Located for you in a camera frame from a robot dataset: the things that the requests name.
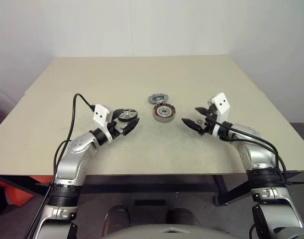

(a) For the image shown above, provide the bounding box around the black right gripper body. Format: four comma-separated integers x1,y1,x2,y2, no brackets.
200,104,218,135

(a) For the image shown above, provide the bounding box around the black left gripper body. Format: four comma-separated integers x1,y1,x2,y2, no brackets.
107,112,124,140

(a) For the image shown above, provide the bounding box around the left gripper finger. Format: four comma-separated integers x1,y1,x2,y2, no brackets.
121,118,141,136
113,108,138,118

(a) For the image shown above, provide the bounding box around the silver motor rotor disc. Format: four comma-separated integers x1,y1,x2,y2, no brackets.
117,109,138,122

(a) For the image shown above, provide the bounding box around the round silver metal disc part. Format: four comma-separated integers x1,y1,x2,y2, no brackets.
152,103,177,123

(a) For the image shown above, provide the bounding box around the grey motor cover plate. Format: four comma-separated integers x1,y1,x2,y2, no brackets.
147,93,169,105

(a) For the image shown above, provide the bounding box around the dark rounded shape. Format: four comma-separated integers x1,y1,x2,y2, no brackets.
103,204,131,234

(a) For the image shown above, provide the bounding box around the grey robot torso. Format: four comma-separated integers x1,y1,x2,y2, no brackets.
101,218,207,239

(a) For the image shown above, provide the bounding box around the orange fabric object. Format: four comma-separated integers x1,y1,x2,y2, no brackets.
0,175,43,206

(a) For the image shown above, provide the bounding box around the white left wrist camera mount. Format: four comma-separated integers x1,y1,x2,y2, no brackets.
93,104,115,144

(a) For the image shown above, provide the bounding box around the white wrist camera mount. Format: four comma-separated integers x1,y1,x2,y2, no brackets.
93,104,115,144
206,92,230,137

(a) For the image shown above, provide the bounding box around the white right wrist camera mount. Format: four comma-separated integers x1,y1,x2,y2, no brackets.
206,92,230,137

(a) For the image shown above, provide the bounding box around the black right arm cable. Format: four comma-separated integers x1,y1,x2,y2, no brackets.
205,116,296,190

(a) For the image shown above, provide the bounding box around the black table frame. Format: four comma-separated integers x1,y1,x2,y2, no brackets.
34,170,304,207

